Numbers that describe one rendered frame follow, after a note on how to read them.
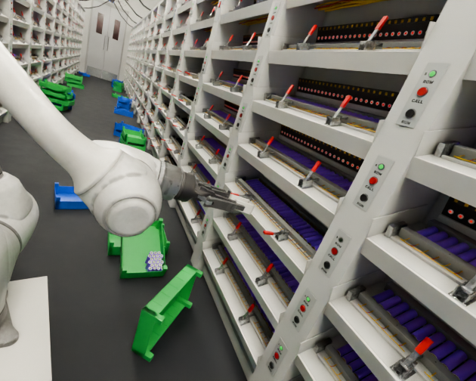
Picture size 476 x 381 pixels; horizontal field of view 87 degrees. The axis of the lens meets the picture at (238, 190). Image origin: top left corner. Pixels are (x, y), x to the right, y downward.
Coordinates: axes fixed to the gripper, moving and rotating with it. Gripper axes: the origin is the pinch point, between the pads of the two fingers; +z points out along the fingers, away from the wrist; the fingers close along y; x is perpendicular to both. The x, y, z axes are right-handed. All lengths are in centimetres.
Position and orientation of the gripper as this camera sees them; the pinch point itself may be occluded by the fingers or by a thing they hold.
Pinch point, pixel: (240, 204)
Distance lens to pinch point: 74.6
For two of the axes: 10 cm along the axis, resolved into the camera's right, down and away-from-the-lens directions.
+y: 3.7, 4.2, -8.3
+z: 8.2, 2.8, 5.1
